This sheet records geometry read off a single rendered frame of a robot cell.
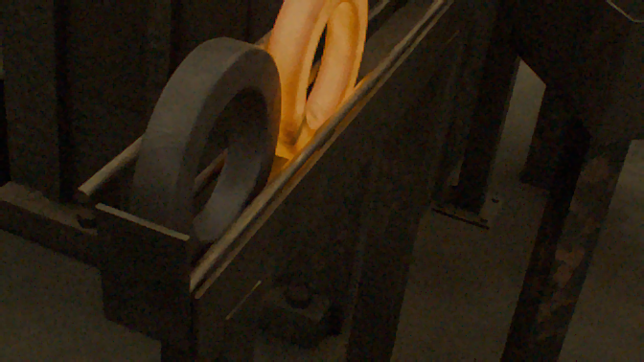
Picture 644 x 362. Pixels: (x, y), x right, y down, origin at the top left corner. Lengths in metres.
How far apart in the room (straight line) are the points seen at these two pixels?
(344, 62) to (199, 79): 0.30
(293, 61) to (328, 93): 0.15
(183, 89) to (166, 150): 0.04
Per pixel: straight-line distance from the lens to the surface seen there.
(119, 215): 0.63
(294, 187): 0.75
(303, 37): 0.74
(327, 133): 0.81
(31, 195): 1.75
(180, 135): 0.60
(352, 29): 0.87
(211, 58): 0.63
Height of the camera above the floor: 1.00
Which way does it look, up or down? 30 degrees down
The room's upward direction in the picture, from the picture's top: 8 degrees clockwise
